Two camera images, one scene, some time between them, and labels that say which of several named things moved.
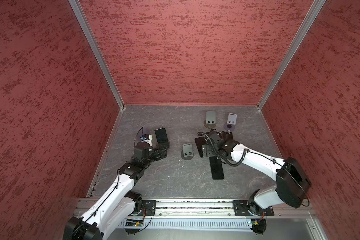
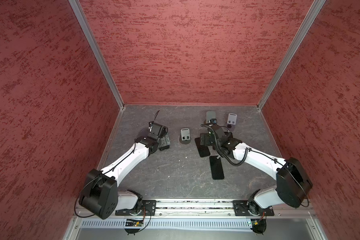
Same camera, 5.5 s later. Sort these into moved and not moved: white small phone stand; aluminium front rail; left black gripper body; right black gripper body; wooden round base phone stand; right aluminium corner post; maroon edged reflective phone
Moved: right black gripper body; left black gripper body
Not moved: maroon edged reflective phone; wooden round base phone stand; aluminium front rail; right aluminium corner post; white small phone stand
